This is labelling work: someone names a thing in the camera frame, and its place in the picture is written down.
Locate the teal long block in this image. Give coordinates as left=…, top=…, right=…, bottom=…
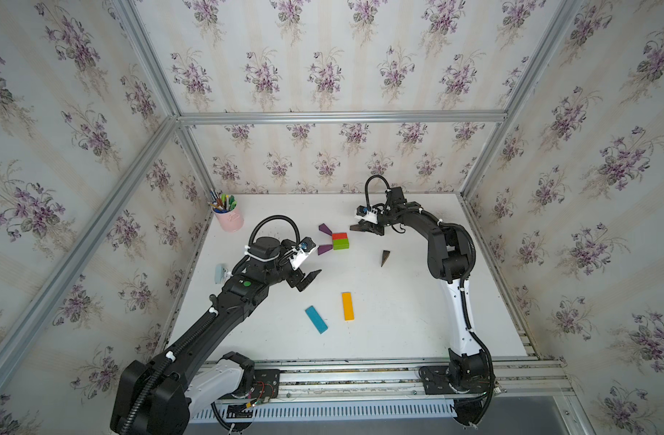
left=305, top=306, right=328, bottom=335

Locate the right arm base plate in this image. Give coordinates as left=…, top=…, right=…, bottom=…
left=418, top=364, right=495, bottom=395

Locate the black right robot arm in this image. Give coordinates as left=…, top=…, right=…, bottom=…
left=350, top=175, right=495, bottom=394

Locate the aluminium mounting rail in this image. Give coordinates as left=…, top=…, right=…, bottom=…
left=111, top=355, right=594, bottom=435

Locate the green rectangular block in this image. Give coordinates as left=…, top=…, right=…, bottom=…
left=333, top=239, right=350, bottom=250

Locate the coloured pens bunch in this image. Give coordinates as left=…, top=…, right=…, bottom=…
left=210, top=190, right=237, bottom=214

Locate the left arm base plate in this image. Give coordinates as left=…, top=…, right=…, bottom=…
left=221, top=369, right=281, bottom=402

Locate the pink pen cup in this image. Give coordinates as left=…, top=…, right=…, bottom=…
left=214, top=207, right=244, bottom=233

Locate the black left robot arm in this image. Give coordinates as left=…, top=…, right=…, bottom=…
left=110, top=215, right=319, bottom=434

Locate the yellow long block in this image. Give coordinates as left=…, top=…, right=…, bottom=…
left=341, top=292, right=355, bottom=322

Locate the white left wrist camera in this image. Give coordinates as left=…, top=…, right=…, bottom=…
left=290, top=237, right=318, bottom=270

